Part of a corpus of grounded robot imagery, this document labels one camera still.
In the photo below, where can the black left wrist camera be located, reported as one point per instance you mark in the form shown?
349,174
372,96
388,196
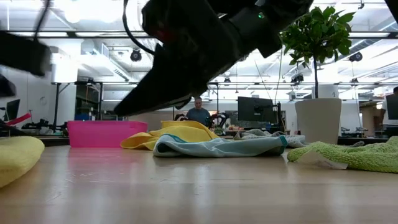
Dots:
21,53

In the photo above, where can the pink plastic bin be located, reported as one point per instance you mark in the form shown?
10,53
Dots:
105,133

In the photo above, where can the light blue microfiber towel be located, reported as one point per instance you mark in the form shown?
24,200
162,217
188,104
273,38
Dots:
217,147

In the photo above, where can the black metal rack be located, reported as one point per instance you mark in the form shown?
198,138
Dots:
57,102

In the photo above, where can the green potted tree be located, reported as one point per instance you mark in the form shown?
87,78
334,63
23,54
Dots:
317,121

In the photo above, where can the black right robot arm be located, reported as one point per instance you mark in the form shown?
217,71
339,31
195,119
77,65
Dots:
280,18

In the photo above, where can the grey microfiber towel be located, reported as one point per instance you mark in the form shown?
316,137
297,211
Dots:
270,135

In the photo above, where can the black hanging camera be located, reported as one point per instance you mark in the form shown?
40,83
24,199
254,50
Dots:
355,57
136,56

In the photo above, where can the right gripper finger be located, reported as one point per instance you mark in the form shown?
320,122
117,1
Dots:
183,103
155,87

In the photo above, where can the black gantry frame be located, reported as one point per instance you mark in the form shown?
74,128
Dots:
217,93

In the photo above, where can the black overhead crossbar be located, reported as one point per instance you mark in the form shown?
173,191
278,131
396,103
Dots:
93,34

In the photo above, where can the yellow microfiber towel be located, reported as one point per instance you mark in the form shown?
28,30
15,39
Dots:
17,158
183,133

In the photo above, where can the white paper tag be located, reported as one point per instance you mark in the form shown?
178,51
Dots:
320,161

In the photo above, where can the green microfiber towel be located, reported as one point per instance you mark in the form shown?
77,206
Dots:
363,155

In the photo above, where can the black computer monitor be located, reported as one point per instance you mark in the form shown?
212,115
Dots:
392,109
13,109
255,109

